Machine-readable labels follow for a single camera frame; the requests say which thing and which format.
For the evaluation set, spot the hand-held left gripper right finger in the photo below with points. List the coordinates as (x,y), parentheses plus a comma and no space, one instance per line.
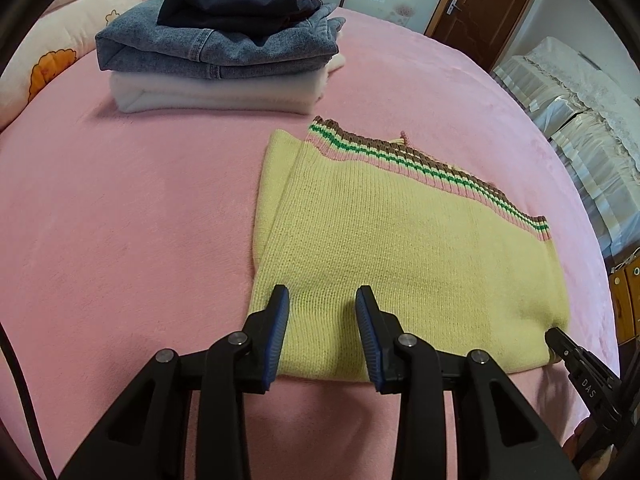
(369,335)

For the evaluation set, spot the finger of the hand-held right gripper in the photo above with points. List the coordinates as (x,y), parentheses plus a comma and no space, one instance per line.
(587,382)

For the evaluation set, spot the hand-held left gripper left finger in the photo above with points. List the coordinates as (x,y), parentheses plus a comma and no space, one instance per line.
(277,332)

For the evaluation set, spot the yellow striped knit cardigan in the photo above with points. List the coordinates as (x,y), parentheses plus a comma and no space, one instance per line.
(400,240)

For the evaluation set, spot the person's right hand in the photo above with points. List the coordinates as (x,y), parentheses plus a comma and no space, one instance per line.
(600,458)

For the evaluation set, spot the wooden drawer cabinet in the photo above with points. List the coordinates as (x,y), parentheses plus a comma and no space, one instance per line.
(627,295)

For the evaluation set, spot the pink plush bed blanket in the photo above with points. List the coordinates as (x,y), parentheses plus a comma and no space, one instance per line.
(150,210)

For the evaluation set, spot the folded pale pink sweater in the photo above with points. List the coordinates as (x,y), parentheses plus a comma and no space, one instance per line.
(200,92)

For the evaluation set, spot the folded blue denim jeans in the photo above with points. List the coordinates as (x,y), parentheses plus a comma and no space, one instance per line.
(200,50)

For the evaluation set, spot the folded navy garment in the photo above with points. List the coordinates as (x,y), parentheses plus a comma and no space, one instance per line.
(225,2)

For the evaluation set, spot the brown wooden door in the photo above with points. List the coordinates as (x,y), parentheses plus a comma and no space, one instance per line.
(495,5)

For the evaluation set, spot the floral cream pillow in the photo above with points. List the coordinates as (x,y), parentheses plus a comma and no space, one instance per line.
(75,25)

